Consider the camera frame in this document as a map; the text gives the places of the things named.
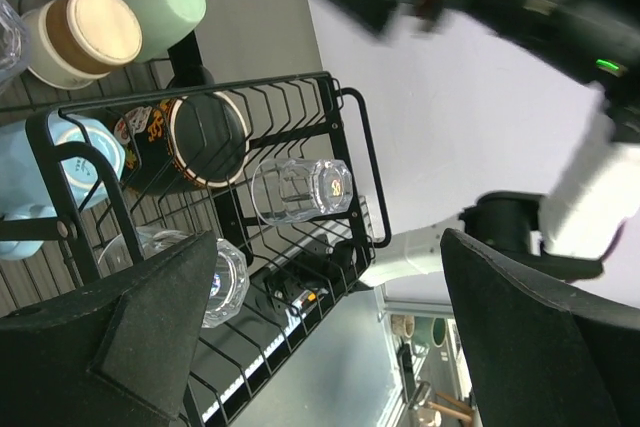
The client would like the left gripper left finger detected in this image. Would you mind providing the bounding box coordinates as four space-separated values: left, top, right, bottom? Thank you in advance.
1 232 216 426

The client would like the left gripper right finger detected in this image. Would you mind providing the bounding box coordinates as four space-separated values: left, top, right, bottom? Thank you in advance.
440 228 639 426

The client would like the small clear glass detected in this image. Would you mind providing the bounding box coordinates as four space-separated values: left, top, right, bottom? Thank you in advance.
98 226 249 329
250 158 354 226

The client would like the mint green plastic cup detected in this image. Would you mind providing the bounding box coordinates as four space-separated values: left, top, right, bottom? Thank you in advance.
123 0 207 63

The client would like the light blue ceramic mug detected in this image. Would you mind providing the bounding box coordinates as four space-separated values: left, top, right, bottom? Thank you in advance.
0 114 129 262

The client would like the red and black skull mug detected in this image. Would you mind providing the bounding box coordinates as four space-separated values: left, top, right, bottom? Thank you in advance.
112 91 249 197

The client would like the small steel cup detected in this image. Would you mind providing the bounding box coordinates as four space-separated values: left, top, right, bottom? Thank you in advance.
22 0 143 90

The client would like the clear faceted glass tumbler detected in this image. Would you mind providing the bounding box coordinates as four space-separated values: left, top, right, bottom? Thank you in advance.
0 0 31 93

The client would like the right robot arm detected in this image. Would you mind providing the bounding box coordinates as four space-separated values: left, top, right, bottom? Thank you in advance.
310 0 639 304

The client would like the black wire dish rack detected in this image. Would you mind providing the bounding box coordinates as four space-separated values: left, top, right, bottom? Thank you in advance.
1 0 381 426

